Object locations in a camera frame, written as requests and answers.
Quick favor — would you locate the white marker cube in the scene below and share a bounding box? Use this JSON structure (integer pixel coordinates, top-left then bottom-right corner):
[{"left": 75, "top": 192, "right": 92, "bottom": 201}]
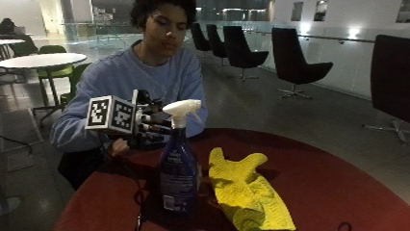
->
[{"left": 84, "top": 94, "right": 139, "bottom": 135}]

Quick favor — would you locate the blue spray bottle white trigger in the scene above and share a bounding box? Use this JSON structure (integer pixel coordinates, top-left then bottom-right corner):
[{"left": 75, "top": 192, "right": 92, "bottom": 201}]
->
[{"left": 158, "top": 98, "right": 204, "bottom": 216}]

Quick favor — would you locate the the person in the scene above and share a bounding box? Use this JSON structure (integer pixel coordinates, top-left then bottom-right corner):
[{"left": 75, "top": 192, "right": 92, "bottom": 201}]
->
[{"left": 51, "top": 0, "right": 211, "bottom": 191}]

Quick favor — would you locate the green chair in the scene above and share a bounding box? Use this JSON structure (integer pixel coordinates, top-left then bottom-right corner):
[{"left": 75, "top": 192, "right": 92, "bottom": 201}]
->
[
  {"left": 38, "top": 44, "right": 75, "bottom": 80},
  {"left": 59, "top": 62, "right": 94, "bottom": 107}
]

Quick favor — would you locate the yellow cleaning cloth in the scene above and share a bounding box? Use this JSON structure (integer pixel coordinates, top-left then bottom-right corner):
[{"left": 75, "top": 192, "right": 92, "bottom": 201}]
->
[{"left": 208, "top": 146, "right": 297, "bottom": 231}]

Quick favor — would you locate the black swivel chair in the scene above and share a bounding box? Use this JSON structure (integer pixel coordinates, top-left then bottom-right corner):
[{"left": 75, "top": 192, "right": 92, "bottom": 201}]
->
[
  {"left": 190, "top": 22, "right": 213, "bottom": 53},
  {"left": 223, "top": 25, "right": 271, "bottom": 83},
  {"left": 206, "top": 23, "right": 228, "bottom": 67},
  {"left": 271, "top": 27, "right": 335, "bottom": 100},
  {"left": 363, "top": 34, "right": 410, "bottom": 144}
]

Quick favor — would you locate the black cable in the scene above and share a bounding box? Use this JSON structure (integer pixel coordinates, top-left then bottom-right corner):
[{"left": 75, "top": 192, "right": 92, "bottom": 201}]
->
[{"left": 132, "top": 162, "right": 150, "bottom": 231}]

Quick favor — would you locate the dark wall window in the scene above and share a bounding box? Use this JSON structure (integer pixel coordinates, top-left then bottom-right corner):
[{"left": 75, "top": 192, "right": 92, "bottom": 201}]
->
[
  {"left": 313, "top": 0, "right": 329, "bottom": 23},
  {"left": 395, "top": 0, "right": 410, "bottom": 24}
]

